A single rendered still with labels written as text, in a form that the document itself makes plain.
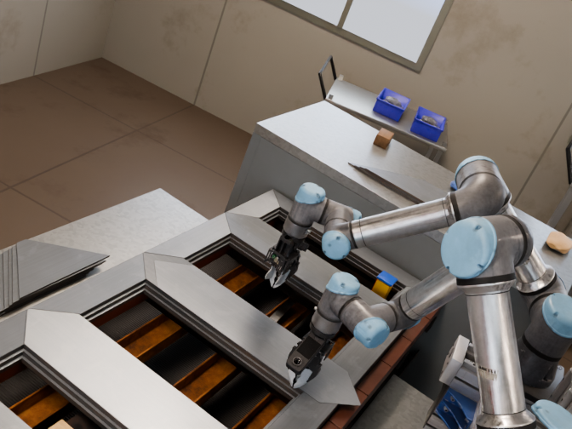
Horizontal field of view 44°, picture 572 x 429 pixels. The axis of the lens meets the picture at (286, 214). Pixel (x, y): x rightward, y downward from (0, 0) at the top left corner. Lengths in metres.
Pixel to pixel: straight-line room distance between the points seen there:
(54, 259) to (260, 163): 1.00
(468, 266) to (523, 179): 3.56
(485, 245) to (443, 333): 1.36
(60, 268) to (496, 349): 1.27
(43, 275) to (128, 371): 0.47
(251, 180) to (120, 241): 0.71
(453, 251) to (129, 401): 0.82
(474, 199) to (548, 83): 3.02
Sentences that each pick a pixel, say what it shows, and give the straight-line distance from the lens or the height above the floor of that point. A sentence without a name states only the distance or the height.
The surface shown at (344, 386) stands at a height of 0.86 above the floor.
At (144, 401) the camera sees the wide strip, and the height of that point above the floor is 0.85.
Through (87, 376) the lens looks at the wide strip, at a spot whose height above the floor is 0.85.
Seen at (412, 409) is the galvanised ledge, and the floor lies 0.68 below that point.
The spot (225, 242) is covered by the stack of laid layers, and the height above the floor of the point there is 0.83.
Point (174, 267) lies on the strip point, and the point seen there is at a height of 0.85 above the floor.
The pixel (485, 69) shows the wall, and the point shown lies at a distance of 4.83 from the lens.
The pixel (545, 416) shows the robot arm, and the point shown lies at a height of 1.27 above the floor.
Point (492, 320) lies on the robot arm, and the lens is 1.47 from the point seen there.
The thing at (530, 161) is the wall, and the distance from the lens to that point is 4.94.
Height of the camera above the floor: 2.12
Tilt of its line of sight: 28 degrees down
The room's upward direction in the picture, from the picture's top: 22 degrees clockwise
